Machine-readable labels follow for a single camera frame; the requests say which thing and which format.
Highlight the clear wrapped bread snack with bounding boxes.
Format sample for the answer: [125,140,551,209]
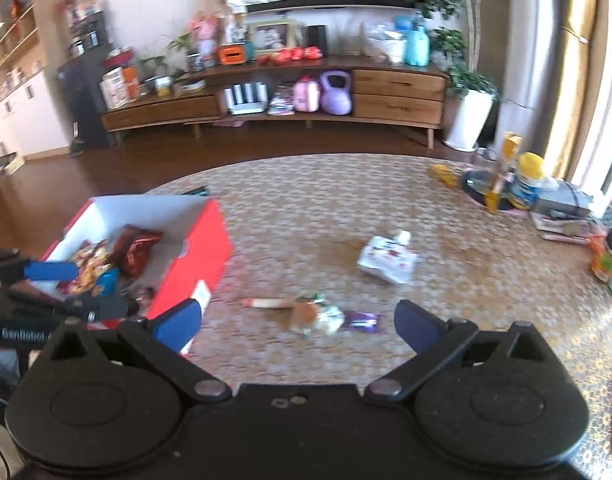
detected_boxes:
[313,295,345,336]

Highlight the orange radio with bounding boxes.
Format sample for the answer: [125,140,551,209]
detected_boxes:
[217,42,255,66]

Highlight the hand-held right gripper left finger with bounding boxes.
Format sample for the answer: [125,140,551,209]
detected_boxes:
[48,298,233,403]

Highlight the clear plastic bag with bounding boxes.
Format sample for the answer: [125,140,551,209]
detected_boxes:
[362,21,407,63]

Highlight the clear drinking glass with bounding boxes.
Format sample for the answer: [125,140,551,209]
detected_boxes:
[473,147,502,183]

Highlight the yellow candy wrapper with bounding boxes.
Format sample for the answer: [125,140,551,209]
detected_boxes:
[428,163,463,189]

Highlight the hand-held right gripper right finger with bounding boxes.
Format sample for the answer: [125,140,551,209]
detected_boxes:
[364,299,549,405]

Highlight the black floor cabinet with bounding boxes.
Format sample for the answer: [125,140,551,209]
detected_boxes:
[57,52,115,150]

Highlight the yellow lid supplement bottle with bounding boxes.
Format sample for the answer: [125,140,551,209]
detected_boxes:
[507,152,547,211]

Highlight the green plant in white pot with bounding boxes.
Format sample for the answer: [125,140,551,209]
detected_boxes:
[413,0,502,152]

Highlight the teal bottle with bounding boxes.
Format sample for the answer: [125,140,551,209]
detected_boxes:
[404,17,431,67]

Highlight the white router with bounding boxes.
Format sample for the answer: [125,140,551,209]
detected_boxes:
[223,81,267,115]

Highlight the tall yellow packet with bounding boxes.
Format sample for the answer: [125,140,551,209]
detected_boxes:
[486,131,523,214]

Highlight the pink toy case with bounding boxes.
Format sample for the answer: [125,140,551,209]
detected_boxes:
[292,76,321,112]

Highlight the red cardboard box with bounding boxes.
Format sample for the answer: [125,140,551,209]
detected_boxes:
[38,196,235,361]

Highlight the orange label jar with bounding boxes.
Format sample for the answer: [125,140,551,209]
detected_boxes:
[590,228,612,285]

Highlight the gold curtain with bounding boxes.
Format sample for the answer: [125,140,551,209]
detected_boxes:
[538,0,602,181]

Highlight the white spout pouch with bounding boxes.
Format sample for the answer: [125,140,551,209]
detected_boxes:
[357,230,419,285]

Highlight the sausage stick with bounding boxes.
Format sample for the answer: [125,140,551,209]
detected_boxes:
[242,297,297,310]

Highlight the framed photo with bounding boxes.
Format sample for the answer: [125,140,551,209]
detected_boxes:
[248,19,295,53]

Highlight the wooden tv cabinet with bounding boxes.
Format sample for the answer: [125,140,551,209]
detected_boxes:
[100,52,449,148]

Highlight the orange white carton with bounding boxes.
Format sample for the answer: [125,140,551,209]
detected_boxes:
[100,66,141,110]

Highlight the black speaker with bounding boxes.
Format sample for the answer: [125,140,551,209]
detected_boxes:
[306,24,329,57]

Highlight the clear wrapped orange candy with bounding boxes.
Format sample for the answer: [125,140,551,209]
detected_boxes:
[287,302,319,335]

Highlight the wall shelf unit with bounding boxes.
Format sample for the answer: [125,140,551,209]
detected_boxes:
[0,0,49,171]

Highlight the small green potted plant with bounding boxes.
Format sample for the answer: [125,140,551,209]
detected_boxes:
[140,55,169,86]

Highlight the pink flower decoration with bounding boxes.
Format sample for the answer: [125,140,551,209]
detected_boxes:
[188,12,219,68]

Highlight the stack of magazines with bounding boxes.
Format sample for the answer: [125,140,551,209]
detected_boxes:
[267,86,295,117]

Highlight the pink papers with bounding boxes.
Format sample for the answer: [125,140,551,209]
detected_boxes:
[531,210,607,246]

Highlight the dark round coaster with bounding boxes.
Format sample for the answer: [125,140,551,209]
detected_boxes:
[461,169,517,211]

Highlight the purple kettlebell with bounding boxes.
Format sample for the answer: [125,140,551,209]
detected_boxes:
[319,71,353,115]

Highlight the purple candy wrapper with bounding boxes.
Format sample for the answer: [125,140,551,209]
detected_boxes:
[346,311,383,334]

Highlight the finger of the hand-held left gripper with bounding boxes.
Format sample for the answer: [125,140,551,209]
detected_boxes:
[8,269,132,323]
[0,249,80,291]

